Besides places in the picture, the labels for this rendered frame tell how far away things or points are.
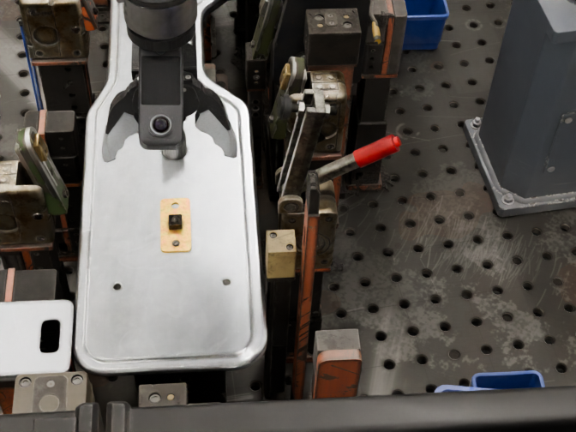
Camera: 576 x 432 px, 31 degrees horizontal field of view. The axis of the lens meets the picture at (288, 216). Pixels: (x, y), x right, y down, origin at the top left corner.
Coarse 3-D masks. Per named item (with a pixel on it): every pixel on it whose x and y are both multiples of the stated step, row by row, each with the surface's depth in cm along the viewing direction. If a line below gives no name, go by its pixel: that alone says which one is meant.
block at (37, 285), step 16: (0, 272) 129; (16, 272) 129; (32, 272) 129; (48, 272) 129; (0, 288) 128; (16, 288) 128; (32, 288) 128; (48, 288) 128; (48, 320) 128; (48, 336) 130; (48, 352) 133
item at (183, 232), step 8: (168, 200) 134; (176, 200) 134; (184, 200) 134; (160, 208) 133; (168, 208) 133; (176, 208) 133; (184, 208) 133; (160, 216) 132; (168, 216) 131; (184, 216) 133; (160, 224) 132; (168, 224) 131; (176, 224) 131; (184, 224) 132; (160, 232) 131; (168, 232) 131; (176, 232) 131; (184, 232) 131; (160, 240) 130; (168, 240) 130; (184, 240) 130; (160, 248) 129; (168, 248) 129; (176, 248) 129; (184, 248) 130
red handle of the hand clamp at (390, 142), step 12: (372, 144) 123; (384, 144) 122; (396, 144) 122; (348, 156) 125; (360, 156) 123; (372, 156) 123; (384, 156) 123; (324, 168) 126; (336, 168) 125; (348, 168) 125; (324, 180) 126
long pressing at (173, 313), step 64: (128, 64) 150; (192, 128) 142; (128, 192) 135; (192, 192) 135; (256, 192) 136; (128, 256) 129; (192, 256) 129; (256, 256) 129; (128, 320) 123; (192, 320) 123; (256, 320) 123
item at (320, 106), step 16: (288, 96) 116; (304, 96) 117; (320, 96) 117; (288, 112) 116; (304, 112) 117; (320, 112) 116; (336, 112) 118; (304, 128) 117; (320, 128) 117; (304, 144) 119; (288, 160) 126; (304, 160) 121; (288, 176) 124; (304, 176) 124; (288, 192) 126
